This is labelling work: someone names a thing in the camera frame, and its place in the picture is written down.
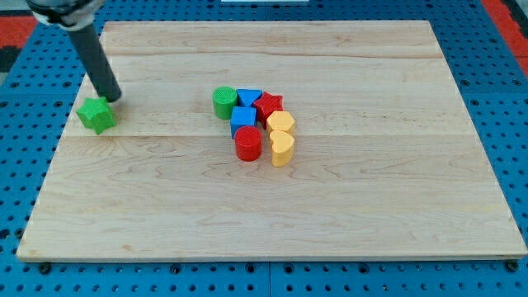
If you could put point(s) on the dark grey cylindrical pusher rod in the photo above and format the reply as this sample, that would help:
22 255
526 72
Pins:
93 57

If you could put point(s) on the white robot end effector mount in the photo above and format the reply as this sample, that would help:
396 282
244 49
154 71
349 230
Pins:
70 15

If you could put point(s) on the green star block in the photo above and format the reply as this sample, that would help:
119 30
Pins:
96 114

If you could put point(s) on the red star block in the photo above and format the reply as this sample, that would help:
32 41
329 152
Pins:
266 105

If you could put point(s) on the green cylinder block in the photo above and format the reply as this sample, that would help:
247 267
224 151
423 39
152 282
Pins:
224 100

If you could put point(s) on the blue triangle block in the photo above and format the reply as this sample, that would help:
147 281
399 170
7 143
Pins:
246 97

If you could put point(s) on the blue cube block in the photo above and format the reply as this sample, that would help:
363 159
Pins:
242 116

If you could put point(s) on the red cylinder block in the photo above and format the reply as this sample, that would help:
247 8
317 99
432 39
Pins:
248 143

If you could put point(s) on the yellow hexagon block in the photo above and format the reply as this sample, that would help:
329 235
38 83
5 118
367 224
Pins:
282 121

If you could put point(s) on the light wooden board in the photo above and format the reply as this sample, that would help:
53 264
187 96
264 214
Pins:
387 166

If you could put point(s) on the yellow heart block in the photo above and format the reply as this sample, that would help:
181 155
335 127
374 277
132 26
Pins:
282 148

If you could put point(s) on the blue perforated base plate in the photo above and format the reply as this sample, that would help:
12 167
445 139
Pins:
40 88

